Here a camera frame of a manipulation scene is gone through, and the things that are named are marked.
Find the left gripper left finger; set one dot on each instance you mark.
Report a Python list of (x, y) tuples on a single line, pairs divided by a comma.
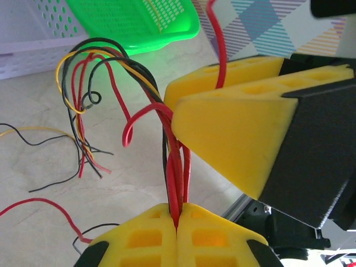
[(144, 239)]

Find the purple perforated plastic basket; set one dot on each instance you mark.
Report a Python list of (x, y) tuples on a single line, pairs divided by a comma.
[(27, 55)]

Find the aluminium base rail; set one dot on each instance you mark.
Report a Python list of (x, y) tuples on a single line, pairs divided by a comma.
[(236, 208)]

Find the green mesh plastic basket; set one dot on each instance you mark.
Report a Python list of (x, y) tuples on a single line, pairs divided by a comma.
[(125, 22)]

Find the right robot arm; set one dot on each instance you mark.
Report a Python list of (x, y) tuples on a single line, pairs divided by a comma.
[(292, 236)]

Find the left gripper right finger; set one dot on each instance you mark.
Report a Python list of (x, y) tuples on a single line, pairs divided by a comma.
[(208, 239)]

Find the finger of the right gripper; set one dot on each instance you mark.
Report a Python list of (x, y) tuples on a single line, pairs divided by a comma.
[(236, 133), (194, 80)]

